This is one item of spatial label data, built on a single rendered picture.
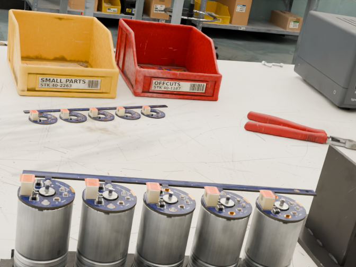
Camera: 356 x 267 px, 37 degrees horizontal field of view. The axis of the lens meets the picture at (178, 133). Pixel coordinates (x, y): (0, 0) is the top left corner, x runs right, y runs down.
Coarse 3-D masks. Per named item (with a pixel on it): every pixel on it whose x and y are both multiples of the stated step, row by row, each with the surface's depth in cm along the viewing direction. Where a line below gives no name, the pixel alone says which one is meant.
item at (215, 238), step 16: (224, 192) 26; (208, 224) 25; (224, 224) 24; (240, 224) 24; (208, 240) 25; (224, 240) 25; (240, 240) 25; (192, 256) 26; (208, 256) 25; (224, 256) 25
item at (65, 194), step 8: (40, 184) 24; (56, 184) 24; (64, 184) 24; (56, 192) 24; (64, 192) 23; (72, 192) 24; (24, 200) 22; (32, 200) 23; (40, 200) 23; (48, 200) 23; (56, 200) 23; (64, 200) 23; (72, 200) 23; (40, 208) 22; (48, 208) 22; (56, 208) 22
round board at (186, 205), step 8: (160, 192) 25; (168, 192) 25; (176, 192) 25; (184, 192) 26; (144, 200) 24; (184, 200) 25; (192, 200) 25; (152, 208) 24; (160, 208) 24; (168, 208) 24; (176, 208) 24; (184, 208) 24; (192, 208) 24; (176, 216) 24
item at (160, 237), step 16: (144, 208) 24; (144, 224) 24; (160, 224) 24; (176, 224) 24; (144, 240) 24; (160, 240) 24; (176, 240) 24; (144, 256) 25; (160, 256) 24; (176, 256) 25
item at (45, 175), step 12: (84, 180) 25; (108, 180) 25; (120, 180) 26; (132, 180) 26; (144, 180) 26; (156, 180) 26; (168, 180) 26; (276, 192) 27; (288, 192) 27; (300, 192) 28; (312, 192) 28
